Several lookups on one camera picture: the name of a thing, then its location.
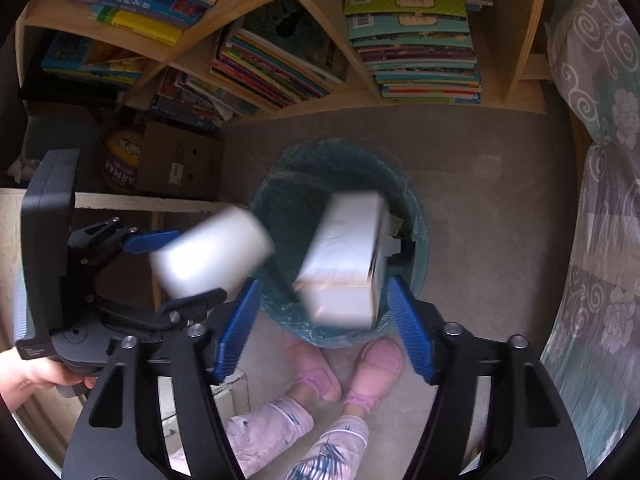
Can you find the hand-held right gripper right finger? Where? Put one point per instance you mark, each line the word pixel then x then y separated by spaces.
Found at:
pixel 410 330

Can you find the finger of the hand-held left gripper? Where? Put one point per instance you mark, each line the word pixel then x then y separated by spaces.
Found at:
pixel 150 241
pixel 195 305

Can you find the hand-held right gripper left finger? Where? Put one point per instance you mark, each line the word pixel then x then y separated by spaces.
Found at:
pixel 237 330

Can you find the white paper cup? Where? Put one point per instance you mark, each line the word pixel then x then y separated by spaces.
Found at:
pixel 210 255

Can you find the tall white box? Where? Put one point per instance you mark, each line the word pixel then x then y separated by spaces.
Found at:
pixel 340 255

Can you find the trash bin with blue bag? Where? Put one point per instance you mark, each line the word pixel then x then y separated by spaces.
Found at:
pixel 340 170

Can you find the person's left hand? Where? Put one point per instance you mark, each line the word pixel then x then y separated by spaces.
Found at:
pixel 27 377

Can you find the light wooden board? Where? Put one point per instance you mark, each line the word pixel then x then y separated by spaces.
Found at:
pixel 125 200

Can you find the pink slipper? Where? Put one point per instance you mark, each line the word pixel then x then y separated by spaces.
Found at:
pixel 375 365
pixel 317 372

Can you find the brown cardboard box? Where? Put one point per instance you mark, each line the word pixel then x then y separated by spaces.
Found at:
pixel 190 160

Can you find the person's left leg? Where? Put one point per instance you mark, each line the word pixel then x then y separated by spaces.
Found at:
pixel 265 427

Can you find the person's leg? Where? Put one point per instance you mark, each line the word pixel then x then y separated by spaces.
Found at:
pixel 265 427
pixel 330 452

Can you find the person's right leg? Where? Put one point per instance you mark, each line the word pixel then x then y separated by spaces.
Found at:
pixel 330 452

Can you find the messy pile of booklets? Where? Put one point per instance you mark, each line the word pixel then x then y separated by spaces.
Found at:
pixel 190 96

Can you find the small stack of picture books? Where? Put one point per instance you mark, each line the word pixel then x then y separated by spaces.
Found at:
pixel 75 62

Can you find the slanted stack of thin books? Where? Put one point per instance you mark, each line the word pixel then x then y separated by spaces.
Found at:
pixel 280 60

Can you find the stack of blue yellow books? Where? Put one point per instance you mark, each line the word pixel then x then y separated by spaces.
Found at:
pixel 150 5

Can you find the printed bed sheet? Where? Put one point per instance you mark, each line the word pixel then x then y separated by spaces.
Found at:
pixel 600 160

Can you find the stack of green cover books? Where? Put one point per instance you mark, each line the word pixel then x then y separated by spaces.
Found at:
pixel 415 60

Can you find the wooden bookshelf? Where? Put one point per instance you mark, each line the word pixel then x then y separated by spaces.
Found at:
pixel 525 35

